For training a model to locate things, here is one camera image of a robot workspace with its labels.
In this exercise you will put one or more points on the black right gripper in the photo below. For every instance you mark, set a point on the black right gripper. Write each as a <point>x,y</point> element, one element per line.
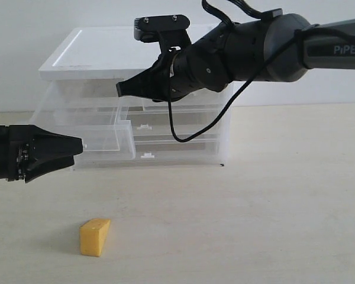
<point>173,76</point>

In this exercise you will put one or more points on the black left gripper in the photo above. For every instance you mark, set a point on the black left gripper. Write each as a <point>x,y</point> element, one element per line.
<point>29,144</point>

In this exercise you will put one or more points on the yellow cheese wedge block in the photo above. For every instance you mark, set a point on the yellow cheese wedge block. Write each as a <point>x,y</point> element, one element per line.
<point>92,236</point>

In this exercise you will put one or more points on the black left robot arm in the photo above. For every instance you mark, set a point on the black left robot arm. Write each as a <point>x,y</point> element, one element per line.
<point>4,152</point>

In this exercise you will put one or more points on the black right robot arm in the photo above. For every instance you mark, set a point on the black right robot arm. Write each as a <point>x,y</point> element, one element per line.
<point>282,49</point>

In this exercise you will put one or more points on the clear middle wide drawer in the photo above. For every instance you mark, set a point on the clear middle wide drawer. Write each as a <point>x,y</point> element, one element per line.
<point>185,123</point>

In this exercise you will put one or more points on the clear wide drawer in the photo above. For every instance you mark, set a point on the clear wide drawer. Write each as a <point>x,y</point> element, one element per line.
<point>197,151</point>
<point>185,123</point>

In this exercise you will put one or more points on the clear bottom wide drawer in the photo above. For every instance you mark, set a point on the clear bottom wide drawer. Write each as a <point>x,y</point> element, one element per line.
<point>197,151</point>

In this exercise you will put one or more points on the white plastic drawer cabinet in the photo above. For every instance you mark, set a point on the white plastic drawer cabinet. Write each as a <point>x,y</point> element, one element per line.
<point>113,53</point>

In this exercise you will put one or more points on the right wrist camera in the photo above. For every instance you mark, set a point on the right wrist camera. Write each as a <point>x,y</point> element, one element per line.
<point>168,31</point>

